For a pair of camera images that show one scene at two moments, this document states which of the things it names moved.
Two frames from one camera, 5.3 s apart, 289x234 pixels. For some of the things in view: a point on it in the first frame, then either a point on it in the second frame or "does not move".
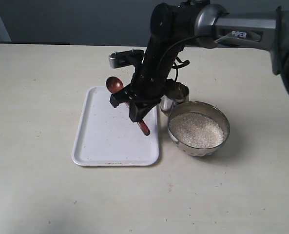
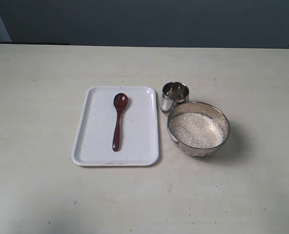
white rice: (196, 130) does not move
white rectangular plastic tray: (105, 136) does not move
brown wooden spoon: (113, 84) -> (120, 101)
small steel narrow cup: (181, 95) does not move
